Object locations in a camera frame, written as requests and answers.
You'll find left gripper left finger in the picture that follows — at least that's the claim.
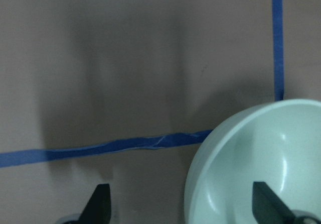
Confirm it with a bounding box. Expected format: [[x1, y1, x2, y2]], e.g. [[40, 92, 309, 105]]
[[76, 184, 111, 224]]

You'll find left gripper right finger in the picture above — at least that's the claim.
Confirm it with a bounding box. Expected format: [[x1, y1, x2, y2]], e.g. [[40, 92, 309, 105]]
[[252, 181, 300, 224]]

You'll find green bowl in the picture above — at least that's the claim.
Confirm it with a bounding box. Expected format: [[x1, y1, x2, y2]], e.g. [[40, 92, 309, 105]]
[[184, 99, 320, 223]]

